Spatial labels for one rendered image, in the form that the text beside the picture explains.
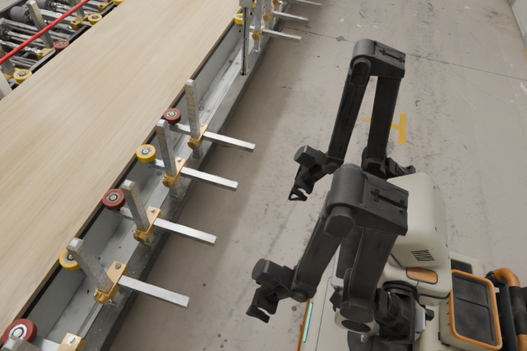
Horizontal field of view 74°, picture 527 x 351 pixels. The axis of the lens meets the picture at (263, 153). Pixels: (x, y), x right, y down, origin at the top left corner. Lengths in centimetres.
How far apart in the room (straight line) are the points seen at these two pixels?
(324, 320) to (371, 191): 137
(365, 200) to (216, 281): 172
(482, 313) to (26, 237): 157
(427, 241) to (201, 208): 178
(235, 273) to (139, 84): 121
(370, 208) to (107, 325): 113
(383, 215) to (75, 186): 124
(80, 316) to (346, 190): 126
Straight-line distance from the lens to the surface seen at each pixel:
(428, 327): 147
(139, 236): 145
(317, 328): 189
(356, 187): 58
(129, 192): 124
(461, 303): 144
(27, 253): 147
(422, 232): 89
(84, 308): 162
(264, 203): 247
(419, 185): 97
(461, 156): 331
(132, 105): 182
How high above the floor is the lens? 207
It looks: 49 degrees down
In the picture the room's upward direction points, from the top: 6 degrees clockwise
